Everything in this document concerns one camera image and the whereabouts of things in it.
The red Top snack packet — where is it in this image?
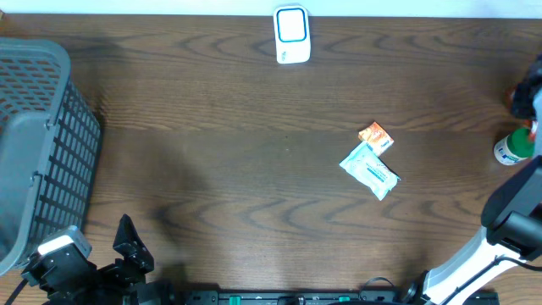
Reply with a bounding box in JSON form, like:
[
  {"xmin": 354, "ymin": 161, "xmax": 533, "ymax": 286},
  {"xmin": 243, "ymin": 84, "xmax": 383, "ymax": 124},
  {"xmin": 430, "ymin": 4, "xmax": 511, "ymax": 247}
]
[{"xmin": 506, "ymin": 86, "xmax": 533, "ymax": 129}]

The green lid cup container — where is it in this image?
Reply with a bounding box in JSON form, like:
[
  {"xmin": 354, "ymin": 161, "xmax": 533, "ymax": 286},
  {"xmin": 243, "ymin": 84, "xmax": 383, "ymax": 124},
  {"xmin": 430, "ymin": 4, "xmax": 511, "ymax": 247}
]
[{"xmin": 493, "ymin": 128, "xmax": 534, "ymax": 166}]

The orange small carton box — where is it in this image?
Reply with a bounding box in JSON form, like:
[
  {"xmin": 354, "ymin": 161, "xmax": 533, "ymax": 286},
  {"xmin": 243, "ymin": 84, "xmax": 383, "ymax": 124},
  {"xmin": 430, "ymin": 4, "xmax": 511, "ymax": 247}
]
[{"xmin": 358, "ymin": 121, "xmax": 395, "ymax": 156}]

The light blue wipes packet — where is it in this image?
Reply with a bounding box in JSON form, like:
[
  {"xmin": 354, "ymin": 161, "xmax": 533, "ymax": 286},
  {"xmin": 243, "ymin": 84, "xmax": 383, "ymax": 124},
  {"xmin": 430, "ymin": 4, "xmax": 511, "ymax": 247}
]
[{"xmin": 340, "ymin": 141, "xmax": 400, "ymax": 201}]

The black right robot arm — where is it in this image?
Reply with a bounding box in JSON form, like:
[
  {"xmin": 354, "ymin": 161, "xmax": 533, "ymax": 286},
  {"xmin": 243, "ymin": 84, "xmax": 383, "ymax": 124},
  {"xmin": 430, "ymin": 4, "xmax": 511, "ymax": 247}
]
[{"xmin": 401, "ymin": 57, "xmax": 541, "ymax": 304}]

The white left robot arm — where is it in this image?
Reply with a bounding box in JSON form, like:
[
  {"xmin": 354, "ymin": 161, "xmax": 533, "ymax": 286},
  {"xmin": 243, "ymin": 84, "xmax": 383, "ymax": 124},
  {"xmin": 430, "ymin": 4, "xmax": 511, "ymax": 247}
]
[{"xmin": 21, "ymin": 214, "xmax": 175, "ymax": 305}]

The white barcode scanner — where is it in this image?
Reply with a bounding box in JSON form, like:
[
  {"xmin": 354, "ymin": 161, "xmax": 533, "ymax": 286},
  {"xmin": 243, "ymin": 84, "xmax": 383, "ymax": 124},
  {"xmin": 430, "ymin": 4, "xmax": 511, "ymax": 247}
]
[{"xmin": 273, "ymin": 5, "xmax": 312, "ymax": 64}]

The dark grey plastic basket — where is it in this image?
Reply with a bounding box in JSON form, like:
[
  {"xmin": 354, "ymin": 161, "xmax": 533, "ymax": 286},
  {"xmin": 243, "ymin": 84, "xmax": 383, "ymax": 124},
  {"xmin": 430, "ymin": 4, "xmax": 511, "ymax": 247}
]
[{"xmin": 1, "ymin": 37, "xmax": 102, "ymax": 274}]

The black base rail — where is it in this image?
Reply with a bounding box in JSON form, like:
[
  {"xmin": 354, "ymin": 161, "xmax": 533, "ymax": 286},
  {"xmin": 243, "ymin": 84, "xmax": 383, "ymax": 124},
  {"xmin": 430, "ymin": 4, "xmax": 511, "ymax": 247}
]
[{"xmin": 181, "ymin": 289, "xmax": 501, "ymax": 305}]

